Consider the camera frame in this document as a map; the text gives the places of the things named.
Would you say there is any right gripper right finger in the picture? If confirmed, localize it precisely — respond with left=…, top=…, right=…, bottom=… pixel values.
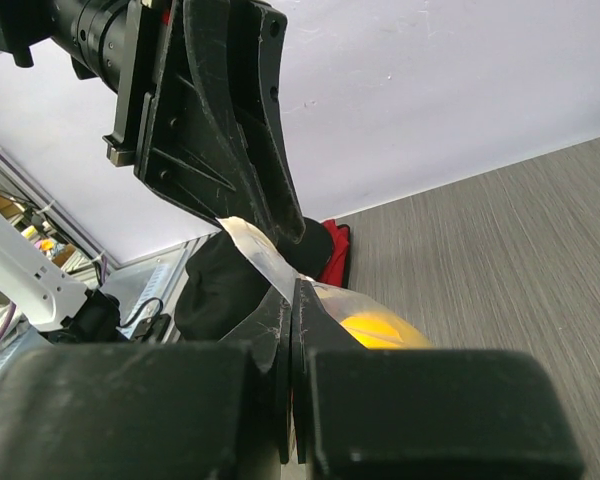
left=291, top=286, right=585, bottom=479

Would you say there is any yellow fake lemon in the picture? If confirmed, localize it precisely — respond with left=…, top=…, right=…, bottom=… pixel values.
left=340, top=311, right=433, bottom=350

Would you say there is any aluminium frame rail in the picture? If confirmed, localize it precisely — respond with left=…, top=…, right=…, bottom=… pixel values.
left=0, top=152, right=209, bottom=378

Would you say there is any black cap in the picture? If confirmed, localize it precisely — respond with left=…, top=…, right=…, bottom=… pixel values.
left=173, top=214, right=337, bottom=344

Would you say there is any red folded cloth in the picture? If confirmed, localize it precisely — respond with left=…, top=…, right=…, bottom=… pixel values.
left=298, top=218, right=352, bottom=288

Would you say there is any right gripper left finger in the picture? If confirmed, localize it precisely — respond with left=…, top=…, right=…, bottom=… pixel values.
left=0, top=290, right=291, bottom=479

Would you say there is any clear dotted zip bag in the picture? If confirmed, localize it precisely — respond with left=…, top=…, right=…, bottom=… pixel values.
left=214, top=215, right=436, bottom=351

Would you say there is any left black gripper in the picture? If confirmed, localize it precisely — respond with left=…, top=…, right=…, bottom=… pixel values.
left=9, top=1, right=305, bottom=243

